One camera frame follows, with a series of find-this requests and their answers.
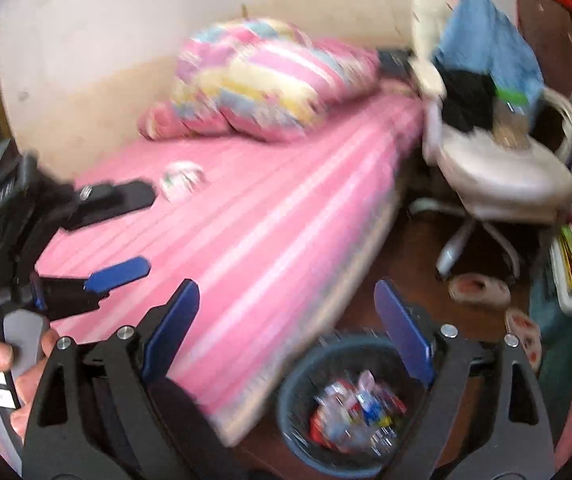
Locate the white office chair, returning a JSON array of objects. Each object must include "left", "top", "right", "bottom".
[{"left": 408, "top": 0, "right": 572, "bottom": 278}]

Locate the black garment on chair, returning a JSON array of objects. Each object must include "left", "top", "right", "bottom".
[{"left": 437, "top": 64, "right": 495, "bottom": 133}]

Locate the dark blue trash bin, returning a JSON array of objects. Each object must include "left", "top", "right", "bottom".
[{"left": 276, "top": 332, "right": 426, "bottom": 479}]

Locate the pink cartoon pillow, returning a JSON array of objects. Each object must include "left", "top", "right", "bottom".
[{"left": 137, "top": 101, "right": 230, "bottom": 141}]

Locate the red snack wrapper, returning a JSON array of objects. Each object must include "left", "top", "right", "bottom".
[{"left": 310, "top": 370, "right": 408, "bottom": 456}]

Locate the pink slipper far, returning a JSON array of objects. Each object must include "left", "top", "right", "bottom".
[{"left": 449, "top": 273, "right": 510, "bottom": 309}]

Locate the blue towel on chair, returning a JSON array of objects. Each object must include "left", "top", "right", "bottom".
[{"left": 432, "top": 0, "right": 544, "bottom": 105}]

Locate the pink striped bed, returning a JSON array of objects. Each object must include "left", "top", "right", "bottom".
[{"left": 38, "top": 93, "right": 424, "bottom": 445}]

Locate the black bag on bed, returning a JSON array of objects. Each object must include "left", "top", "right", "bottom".
[{"left": 376, "top": 48, "right": 413, "bottom": 80}]

